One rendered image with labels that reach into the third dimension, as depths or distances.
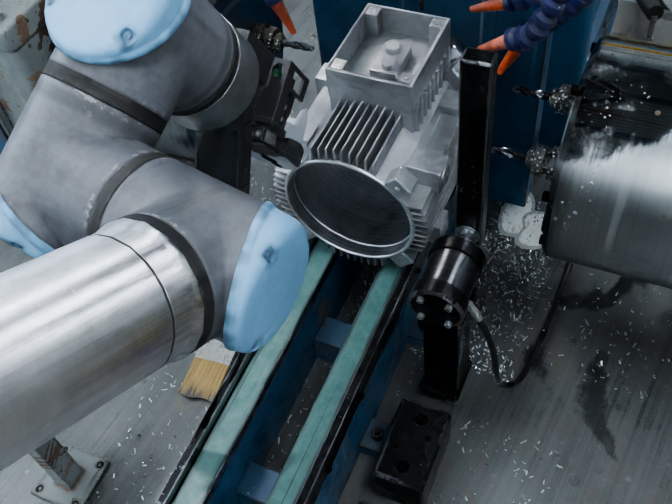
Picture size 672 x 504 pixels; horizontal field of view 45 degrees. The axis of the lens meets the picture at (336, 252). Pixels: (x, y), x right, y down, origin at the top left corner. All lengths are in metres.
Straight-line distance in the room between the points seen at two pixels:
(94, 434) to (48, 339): 0.69
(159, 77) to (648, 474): 0.70
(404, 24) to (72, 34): 0.49
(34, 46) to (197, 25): 0.53
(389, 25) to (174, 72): 0.45
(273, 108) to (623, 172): 0.34
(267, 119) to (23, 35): 0.42
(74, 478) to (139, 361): 0.62
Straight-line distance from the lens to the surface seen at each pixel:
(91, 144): 0.56
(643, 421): 1.05
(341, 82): 0.90
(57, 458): 1.01
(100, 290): 0.42
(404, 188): 0.85
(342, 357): 0.93
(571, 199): 0.85
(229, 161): 0.73
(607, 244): 0.87
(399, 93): 0.88
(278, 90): 0.75
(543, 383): 1.05
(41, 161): 0.57
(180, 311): 0.45
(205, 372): 1.08
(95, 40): 0.56
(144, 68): 0.57
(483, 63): 0.73
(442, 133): 0.93
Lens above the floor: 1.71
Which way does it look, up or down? 52 degrees down
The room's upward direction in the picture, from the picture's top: 9 degrees counter-clockwise
